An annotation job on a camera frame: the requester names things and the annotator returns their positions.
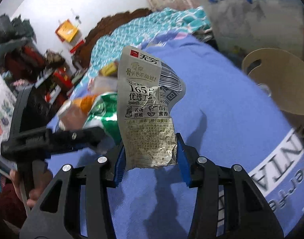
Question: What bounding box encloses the yellow brown small box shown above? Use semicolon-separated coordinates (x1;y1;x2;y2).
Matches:
99;61;118;77

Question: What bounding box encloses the silver snack wrapper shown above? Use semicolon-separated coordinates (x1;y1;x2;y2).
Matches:
117;46;186;169

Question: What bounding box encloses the cardboard trash bucket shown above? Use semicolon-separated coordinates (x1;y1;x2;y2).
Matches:
242;48;304;137

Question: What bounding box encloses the left hand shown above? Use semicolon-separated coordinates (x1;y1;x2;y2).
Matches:
10;169;53;208

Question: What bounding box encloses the green white snack bag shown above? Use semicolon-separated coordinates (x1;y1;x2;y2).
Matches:
83;92;121;145

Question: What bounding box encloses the pink translucent wrapper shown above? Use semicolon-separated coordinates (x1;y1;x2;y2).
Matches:
57;75;117;130

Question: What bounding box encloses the dark wooden headboard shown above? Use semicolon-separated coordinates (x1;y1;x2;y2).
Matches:
72;8;152;69

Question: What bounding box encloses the cluttered metal shelf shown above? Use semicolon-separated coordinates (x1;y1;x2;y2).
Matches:
0;14;86;105

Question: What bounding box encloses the blue printed blanket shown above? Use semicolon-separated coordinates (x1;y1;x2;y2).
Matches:
45;28;304;239

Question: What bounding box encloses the teal patterned quilt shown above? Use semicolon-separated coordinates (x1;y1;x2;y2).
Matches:
78;7;213;87

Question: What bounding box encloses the orange wall calendar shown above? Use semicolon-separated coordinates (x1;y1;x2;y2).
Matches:
55;20;85;54

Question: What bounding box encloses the clear storage bin blue handle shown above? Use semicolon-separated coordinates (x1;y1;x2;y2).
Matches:
196;0;304;59

